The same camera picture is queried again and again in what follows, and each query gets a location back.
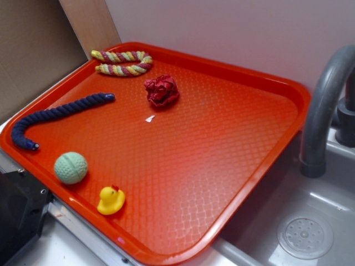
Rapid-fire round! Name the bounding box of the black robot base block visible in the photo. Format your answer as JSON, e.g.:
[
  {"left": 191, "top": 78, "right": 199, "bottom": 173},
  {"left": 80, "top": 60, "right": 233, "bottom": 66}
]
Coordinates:
[{"left": 1, "top": 169, "right": 52, "bottom": 265}]

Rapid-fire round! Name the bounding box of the crumpled red paper ball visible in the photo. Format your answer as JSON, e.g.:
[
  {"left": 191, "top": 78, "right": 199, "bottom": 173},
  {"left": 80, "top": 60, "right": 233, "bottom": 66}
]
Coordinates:
[{"left": 144, "top": 75, "right": 180, "bottom": 107}]

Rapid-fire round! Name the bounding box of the green textured ball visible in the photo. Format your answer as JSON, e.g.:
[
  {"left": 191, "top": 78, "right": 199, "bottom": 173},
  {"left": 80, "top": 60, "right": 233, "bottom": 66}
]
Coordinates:
[{"left": 54, "top": 152, "right": 88, "bottom": 185}]

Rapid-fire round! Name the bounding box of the orange plastic tray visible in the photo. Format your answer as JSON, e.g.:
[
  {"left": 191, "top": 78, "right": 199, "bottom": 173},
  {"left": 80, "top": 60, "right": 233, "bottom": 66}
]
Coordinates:
[{"left": 1, "top": 43, "right": 311, "bottom": 265}]

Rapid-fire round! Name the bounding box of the small white paper scrap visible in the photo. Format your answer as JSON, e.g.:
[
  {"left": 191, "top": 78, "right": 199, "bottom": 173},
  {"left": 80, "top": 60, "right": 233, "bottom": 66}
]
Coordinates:
[{"left": 145, "top": 115, "right": 155, "bottom": 123}]

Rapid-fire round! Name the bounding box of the yellow rubber duck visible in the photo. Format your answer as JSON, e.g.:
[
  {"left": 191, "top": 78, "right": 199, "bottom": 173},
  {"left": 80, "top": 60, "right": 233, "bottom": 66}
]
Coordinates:
[{"left": 97, "top": 185, "right": 125, "bottom": 216}]

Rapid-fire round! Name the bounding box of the grey toy faucet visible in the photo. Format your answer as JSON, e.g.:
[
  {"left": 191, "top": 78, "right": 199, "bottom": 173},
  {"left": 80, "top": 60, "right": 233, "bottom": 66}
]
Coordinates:
[{"left": 300, "top": 45, "right": 354, "bottom": 178}]

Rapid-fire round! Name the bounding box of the light wooden board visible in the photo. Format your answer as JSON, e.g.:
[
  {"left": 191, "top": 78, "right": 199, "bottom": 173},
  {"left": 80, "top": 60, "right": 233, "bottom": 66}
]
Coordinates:
[{"left": 59, "top": 0, "right": 121, "bottom": 59}]

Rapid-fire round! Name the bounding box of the grey plastic sink basin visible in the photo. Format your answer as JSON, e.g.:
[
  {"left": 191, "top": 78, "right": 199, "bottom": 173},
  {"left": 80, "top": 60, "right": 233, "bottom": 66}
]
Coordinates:
[{"left": 213, "top": 136, "right": 354, "bottom": 265}]

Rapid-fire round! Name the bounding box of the brown cardboard panel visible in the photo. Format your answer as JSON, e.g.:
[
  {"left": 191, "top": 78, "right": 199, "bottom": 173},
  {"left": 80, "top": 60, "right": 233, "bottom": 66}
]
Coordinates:
[{"left": 1, "top": 1, "right": 87, "bottom": 122}]

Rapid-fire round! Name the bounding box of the multicolour twisted rope toy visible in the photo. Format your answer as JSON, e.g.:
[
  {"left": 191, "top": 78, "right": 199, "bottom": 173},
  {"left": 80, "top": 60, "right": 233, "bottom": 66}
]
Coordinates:
[{"left": 91, "top": 50, "right": 153, "bottom": 77}]

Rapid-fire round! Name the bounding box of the navy blue rope toy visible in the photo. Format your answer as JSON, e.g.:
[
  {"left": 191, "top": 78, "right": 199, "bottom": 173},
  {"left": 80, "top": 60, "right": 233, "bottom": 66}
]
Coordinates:
[{"left": 11, "top": 93, "right": 115, "bottom": 151}]

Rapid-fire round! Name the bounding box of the dark faucet handle knob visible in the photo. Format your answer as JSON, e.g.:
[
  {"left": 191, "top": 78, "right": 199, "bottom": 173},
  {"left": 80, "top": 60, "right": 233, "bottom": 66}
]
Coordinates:
[{"left": 336, "top": 71, "right": 354, "bottom": 148}]

